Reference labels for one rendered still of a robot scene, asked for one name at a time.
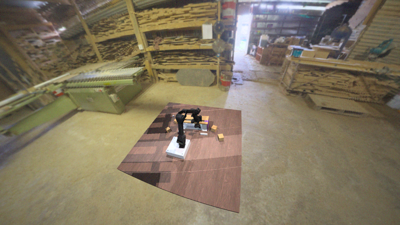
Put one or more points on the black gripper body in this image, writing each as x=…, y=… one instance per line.
x=197, y=120

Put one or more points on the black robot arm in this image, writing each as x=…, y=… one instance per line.
x=181, y=139

